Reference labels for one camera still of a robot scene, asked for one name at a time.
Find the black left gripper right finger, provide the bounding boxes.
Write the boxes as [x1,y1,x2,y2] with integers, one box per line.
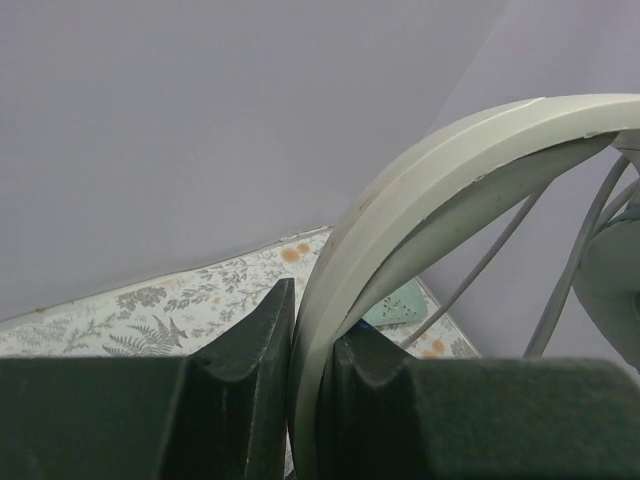
[319,327,639,479]

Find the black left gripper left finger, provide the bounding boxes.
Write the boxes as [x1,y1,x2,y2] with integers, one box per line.
[1,279,295,479]

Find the white grey headphones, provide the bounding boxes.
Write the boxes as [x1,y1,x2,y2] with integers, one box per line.
[289,94,639,479]

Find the floral tablecloth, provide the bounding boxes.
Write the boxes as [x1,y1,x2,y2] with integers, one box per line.
[1,227,479,359]

